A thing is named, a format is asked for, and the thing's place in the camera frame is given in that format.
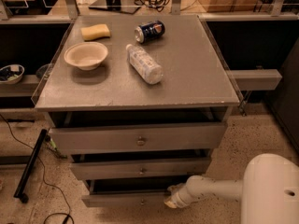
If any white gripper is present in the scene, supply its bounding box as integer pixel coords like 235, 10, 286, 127
164, 184, 198, 209

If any grey bottom drawer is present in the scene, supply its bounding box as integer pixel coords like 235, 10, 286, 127
81, 175, 189, 207

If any grey drawer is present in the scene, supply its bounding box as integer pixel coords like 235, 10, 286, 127
81, 175, 189, 207
50, 122, 227, 154
70, 158, 211, 180

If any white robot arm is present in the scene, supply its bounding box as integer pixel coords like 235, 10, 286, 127
164, 154, 299, 224

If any grey middle drawer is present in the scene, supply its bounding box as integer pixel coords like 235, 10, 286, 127
70, 158, 211, 180

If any grey top drawer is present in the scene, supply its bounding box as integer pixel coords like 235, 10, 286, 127
50, 122, 227, 154

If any grey drawer cabinet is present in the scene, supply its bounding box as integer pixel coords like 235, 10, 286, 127
35, 14, 241, 201

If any clear plastic water bottle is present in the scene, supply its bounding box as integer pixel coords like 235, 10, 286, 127
126, 44, 164, 85

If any black bar on floor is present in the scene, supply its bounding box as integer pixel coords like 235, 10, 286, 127
14, 129, 47, 203

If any beige paper bowl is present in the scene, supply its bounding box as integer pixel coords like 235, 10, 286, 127
64, 42, 108, 71

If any blue pepsi can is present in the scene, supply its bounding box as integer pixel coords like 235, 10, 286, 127
135, 21, 165, 44

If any yellow sponge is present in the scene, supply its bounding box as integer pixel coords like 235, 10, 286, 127
80, 24, 110, 41

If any white bowl with items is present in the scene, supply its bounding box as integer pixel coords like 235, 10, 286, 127
0, 64, 25, 84

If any black monitor stand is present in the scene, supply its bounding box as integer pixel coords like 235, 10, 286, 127
89, 0, 140, 14

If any black floor cable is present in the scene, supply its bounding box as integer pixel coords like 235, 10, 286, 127
0, 113, 75, 224

